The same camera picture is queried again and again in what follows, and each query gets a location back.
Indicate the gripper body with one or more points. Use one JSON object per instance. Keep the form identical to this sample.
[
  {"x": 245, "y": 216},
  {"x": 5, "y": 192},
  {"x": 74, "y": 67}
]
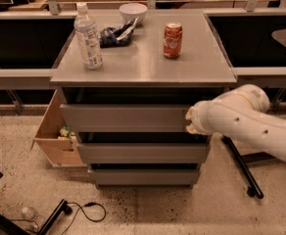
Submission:
[{"x": 199, "y": 118}]

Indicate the grey top drawer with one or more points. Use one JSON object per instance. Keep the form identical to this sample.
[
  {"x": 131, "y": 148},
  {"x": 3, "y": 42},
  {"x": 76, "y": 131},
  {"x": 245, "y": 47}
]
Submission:
[{"x": 125, "y": 118}]

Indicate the grey drawer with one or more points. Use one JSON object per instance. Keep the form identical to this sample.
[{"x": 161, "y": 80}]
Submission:
[
  {"x": 140, "y": 177},
  {"x": 143, "y": 153},
  {"x": 125, "y": 118}
]

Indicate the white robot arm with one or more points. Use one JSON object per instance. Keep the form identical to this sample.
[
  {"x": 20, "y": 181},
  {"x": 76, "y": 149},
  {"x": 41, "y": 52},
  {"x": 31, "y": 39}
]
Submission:
[{"x": 241, "y": 115}]

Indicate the grey drawer cabinet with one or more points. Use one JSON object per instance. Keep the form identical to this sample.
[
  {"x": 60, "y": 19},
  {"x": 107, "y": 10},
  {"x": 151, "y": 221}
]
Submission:
[{"x": 140, "y": 74}]

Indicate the grey bottom drawer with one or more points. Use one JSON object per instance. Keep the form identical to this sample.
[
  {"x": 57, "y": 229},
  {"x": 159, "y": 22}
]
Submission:
[{"x": 140, "y": 177}]

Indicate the grey middle drawer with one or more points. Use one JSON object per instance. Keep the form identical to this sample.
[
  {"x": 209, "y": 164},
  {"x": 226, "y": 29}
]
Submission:
[{"x": 143, "y": 153}]

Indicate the orange soda can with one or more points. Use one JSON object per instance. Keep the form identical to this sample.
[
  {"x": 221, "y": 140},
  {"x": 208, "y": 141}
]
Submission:
[{"x": 172, "y": 40}]

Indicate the black metal floor bar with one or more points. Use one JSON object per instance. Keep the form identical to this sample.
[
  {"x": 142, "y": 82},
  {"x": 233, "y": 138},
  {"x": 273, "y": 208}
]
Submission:
[{"x": 254, "y": 189}]

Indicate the crumpled dark chip bag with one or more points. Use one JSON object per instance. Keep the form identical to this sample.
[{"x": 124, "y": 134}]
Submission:
[{"x": 117, "y": 36}]

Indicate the white bowl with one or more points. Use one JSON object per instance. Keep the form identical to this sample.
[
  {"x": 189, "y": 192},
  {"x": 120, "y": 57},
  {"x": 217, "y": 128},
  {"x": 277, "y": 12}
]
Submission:
[{"x": 133, "y": 11}]

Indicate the cardboard box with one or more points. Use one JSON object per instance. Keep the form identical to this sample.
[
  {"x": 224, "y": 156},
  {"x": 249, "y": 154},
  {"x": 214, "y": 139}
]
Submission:
[{"x": 60, "y": 151}]

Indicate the clear plastic water bottle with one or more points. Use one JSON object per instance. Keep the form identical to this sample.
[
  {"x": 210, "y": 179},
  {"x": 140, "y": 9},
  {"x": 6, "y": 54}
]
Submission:
[{"x": 87, "y": 38}]

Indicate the black stand leg left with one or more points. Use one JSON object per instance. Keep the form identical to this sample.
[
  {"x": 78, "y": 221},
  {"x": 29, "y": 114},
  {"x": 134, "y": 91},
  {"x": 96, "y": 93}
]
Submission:
[{"x": 62, "y": 207}]

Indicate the plastic bottle on floor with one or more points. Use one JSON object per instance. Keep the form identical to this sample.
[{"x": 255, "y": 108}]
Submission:
[{"x": 31, "y": 215}]

